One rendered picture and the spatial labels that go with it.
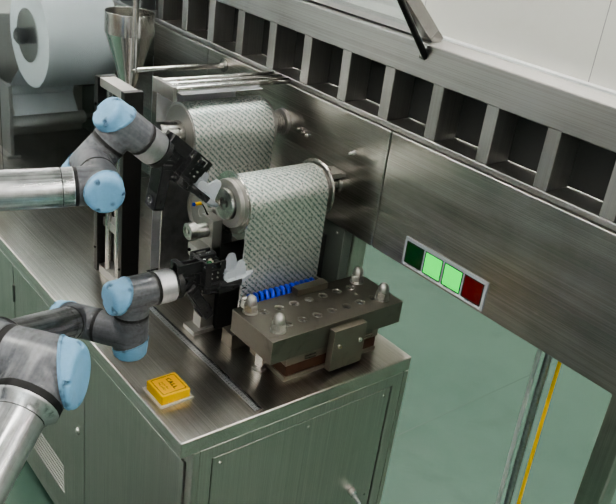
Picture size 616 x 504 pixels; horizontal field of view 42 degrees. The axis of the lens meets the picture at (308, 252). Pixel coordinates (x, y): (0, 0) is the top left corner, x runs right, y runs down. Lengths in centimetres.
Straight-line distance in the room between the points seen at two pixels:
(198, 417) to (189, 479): 13
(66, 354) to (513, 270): 90
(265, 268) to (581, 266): 74
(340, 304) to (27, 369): 83
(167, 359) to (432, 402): 177
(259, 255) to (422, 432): 158
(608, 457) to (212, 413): 87
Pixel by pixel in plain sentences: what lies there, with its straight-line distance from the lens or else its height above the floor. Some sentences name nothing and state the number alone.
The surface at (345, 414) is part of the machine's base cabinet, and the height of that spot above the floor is 79.
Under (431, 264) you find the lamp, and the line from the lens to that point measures 184.
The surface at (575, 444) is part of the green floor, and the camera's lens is 349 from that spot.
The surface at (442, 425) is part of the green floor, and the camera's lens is 335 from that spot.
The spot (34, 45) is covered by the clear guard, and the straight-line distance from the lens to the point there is 260.
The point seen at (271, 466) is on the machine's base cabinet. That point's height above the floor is 73.
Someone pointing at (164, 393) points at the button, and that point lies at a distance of 176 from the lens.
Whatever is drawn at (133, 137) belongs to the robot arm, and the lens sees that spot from 164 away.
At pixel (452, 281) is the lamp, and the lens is 181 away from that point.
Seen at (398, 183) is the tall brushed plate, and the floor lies 133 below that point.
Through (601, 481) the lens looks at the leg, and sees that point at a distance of 195.
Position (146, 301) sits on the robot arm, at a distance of 172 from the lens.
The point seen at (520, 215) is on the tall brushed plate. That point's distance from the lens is 166.
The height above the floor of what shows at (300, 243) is 114.
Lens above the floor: 198
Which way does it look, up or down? 26 degrees down
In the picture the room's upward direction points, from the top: 8 degrees clockwise
